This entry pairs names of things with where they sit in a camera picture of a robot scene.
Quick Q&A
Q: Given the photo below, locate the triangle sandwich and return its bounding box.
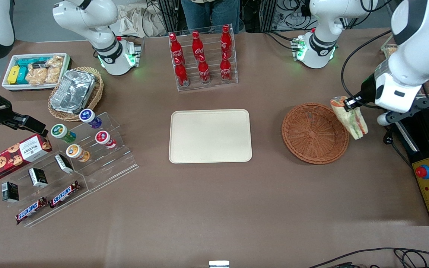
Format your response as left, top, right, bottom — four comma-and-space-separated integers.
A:
330, 96, 368, 140

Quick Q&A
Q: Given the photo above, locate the brown wicker basket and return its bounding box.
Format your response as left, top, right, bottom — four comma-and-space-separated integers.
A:
282, 103, 349, 165

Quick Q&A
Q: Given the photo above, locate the light wicker basket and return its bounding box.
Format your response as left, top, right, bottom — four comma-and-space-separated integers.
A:
48, 67, 104, 117

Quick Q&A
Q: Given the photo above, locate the cream plastic tray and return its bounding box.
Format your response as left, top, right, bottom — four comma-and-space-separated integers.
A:
169, 109, 252, 164

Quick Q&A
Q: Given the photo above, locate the green gum jar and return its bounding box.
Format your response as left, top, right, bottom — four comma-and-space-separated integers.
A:
51, 124, 77, 144

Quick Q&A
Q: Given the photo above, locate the white plastic snack bin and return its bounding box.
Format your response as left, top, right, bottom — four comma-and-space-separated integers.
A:
1, 53, 72, 92

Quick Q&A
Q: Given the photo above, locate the red Walkers shortbread box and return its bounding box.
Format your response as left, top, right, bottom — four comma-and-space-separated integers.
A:
0, 134, 53, 182

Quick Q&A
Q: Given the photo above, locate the yellow snack box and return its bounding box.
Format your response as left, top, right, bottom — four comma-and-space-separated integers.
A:
7, 66, 20, 84

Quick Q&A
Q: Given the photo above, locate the clear snack container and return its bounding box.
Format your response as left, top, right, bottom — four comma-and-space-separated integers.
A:
381, 34, 402, 61

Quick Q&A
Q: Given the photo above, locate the small black carton box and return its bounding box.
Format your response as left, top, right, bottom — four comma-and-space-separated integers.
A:
55, 154, 74, 174
28, 168, 48, 188
1, 182, 19, 202

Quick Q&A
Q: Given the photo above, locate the clear cookie pack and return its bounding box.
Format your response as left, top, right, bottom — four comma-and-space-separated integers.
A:
45, 65, 64, 84
26, 66, 47, 85

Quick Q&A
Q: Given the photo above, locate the orange gum jar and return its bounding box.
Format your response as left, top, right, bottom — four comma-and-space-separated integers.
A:
66, 144, 90, 162

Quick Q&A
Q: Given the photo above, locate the aluminium foil container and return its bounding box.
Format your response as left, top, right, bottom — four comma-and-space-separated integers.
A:
59, 70, 96, 114

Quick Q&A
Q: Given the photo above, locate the purple gum jar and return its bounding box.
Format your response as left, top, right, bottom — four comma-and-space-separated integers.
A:
79, 108, 102, 129

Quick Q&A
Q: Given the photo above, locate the black appliance base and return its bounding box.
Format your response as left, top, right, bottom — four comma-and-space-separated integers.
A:
395, 106, 429, 226

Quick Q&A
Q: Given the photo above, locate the red gum jar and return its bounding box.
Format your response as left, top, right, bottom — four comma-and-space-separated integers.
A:
95, 131, 117, 149

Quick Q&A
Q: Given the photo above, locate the Snickers chocolate bar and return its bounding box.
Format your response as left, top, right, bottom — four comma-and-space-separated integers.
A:
49, 181, 81, 208
15, 197, 48, 225

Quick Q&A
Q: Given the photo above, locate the clear acrylic stepped stand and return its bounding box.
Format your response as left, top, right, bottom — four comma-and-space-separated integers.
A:
56, 111, 139, 192
0, 147, 90, 228

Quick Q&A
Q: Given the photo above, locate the red Coca-Cola bottle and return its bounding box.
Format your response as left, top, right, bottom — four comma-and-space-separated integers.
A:
198, 55, 210, 84
220, 25, 233, 56
174, 57, 189, 87
169, 33, 184, 64
191, 31, 204, 60
220, 52, 232, 82

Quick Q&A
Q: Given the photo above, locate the clear acrylic bottle rack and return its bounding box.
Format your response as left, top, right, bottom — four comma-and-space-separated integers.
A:
169, 24, 238, 92

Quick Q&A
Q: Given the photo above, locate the white cloth bag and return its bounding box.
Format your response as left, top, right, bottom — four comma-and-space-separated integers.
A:
118, 4, 170, 38

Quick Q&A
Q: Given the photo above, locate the person in blue jeans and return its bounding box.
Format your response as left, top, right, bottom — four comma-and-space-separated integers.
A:
180, 0, 242, 34

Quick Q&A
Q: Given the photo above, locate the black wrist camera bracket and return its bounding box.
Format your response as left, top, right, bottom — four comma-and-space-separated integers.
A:
386, 98, 429, 124

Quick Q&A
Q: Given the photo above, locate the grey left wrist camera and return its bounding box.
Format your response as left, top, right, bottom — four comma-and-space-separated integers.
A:
376, 111, 401, 127

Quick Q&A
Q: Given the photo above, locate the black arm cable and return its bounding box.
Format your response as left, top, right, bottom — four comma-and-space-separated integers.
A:
340, 30, 392, 109

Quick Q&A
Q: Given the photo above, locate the black table cable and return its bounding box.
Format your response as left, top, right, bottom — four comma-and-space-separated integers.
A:
308, 247, 429, 268

